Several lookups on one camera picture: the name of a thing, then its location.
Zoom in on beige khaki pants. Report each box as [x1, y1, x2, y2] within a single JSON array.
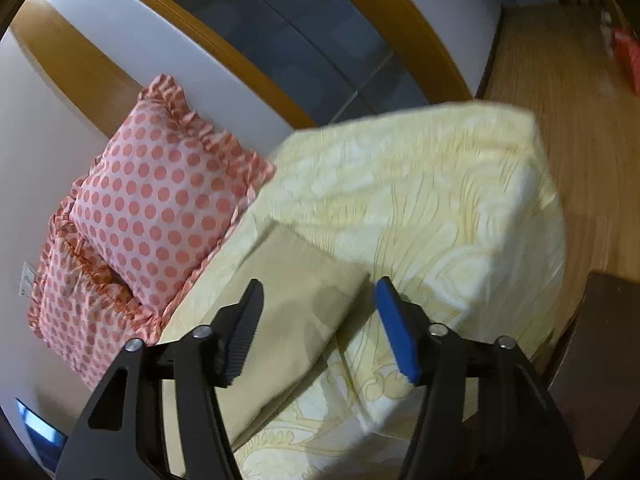
[[162, 221, 369, 448]]

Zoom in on dark tv screen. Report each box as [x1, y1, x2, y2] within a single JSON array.
[[15, 399, 68, 474]]

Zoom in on pink polka dot pillow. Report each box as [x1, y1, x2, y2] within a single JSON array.
[[27, 196, 162, 389], [70, 75, 274, 315]]

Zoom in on yellow patterned bedspread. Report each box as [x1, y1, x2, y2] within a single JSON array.
[[163, 102, 565, 479]]

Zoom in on red object on floor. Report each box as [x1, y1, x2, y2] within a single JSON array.
[[612, 28, 640, 94]]

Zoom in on white wall socket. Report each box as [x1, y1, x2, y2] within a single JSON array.
[[18, 261, 36, 297]]

